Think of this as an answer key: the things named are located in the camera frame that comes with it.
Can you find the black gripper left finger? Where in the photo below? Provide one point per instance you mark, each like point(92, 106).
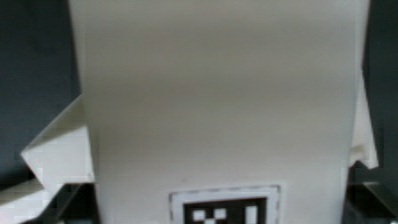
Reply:
point(72, 208)

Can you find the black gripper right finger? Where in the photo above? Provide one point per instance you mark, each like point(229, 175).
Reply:
point(371, 206)

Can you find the white cabinet body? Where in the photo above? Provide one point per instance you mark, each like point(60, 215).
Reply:
point(60, 156)

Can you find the white box with tags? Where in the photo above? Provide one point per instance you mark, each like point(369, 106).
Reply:
point(218, 36)

